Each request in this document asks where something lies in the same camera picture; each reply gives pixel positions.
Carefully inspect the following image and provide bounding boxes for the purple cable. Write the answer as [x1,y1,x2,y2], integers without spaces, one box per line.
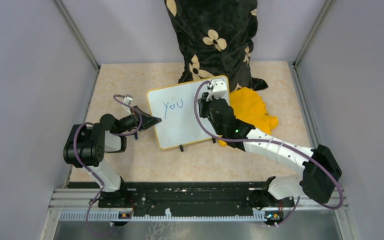
[193,80,345,210]
[72,94,144,238]

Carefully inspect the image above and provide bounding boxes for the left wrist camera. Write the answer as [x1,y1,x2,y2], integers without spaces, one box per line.
[122,95,133,105]

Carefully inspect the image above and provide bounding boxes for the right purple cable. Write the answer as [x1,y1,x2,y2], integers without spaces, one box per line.
[193,80,345,210]

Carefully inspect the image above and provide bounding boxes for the black floral blanket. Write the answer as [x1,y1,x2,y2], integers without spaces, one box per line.
[164,0,269,92]

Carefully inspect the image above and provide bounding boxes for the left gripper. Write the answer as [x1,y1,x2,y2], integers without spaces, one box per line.
[117,105,162,134]

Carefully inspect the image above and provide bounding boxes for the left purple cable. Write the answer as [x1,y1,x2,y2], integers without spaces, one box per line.
[72,94,144,238]

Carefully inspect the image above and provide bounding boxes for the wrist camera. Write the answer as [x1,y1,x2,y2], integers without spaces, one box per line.
[207,78,228,101]
[122,95,133,105]

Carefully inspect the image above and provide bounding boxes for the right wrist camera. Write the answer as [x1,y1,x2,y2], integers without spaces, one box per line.
[207,78,228,101]

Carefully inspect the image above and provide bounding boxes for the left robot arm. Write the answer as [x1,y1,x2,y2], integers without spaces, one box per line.
[63,106,162,208]

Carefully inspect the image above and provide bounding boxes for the yellow t-shirt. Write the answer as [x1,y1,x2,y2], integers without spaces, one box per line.
[229,87,279,135]

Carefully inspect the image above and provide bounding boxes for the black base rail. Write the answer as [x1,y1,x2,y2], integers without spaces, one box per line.
[97,181,295,217]

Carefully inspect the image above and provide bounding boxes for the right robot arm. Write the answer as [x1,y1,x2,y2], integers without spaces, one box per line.
[193,92,344,209]

